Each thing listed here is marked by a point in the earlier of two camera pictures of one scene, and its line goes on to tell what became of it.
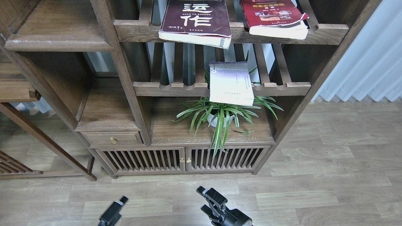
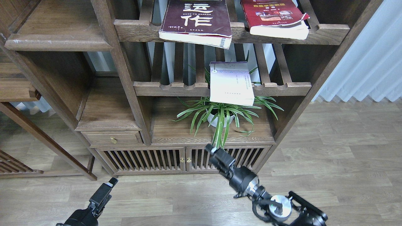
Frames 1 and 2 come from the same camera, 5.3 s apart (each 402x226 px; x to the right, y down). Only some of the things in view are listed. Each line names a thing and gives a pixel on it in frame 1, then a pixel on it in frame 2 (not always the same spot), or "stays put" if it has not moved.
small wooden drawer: (113, 138) stays put
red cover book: (278, 18) stays put
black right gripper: (233, 217) → (244, 181)
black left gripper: (111, 215) → (86, 217)
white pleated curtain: (372, 65) stays put
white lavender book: (230, 82) stays put
